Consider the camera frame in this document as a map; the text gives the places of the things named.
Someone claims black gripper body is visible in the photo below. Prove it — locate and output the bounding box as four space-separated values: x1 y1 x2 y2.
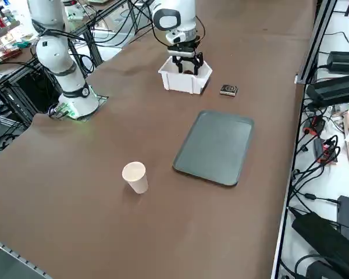
167 42 204 59

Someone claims white plastic bin box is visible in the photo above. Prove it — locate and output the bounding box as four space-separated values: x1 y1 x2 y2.
158 56 213 95

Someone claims small black square box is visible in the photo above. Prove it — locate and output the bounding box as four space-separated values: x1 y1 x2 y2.
219 84 238 96

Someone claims gray rectangular tray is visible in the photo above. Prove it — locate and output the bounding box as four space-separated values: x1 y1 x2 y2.
173 109 255 187

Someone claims beige paper cup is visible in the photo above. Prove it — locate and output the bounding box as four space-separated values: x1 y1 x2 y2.
122 161 149 195

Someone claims orange black connector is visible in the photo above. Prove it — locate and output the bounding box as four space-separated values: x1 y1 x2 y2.
304 115 326 136
316 138 341 165

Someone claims long black power adapter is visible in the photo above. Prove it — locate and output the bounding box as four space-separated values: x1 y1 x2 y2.
305 73 349 107

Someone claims small black power adapter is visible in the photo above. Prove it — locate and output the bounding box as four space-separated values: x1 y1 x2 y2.
327 51 349 73

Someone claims black cabinet under table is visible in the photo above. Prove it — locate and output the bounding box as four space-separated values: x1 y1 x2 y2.
5 68 62 117

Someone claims large black power brick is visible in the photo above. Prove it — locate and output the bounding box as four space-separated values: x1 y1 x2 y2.
291 212 349 279

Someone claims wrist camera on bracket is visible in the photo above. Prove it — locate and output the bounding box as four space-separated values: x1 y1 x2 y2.
167 49 193 58

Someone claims aluminium frame post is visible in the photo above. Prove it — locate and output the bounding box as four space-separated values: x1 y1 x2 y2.
295 0 338 85

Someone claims grey slotted rail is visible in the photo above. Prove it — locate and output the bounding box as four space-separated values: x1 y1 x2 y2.
0 234 53 279

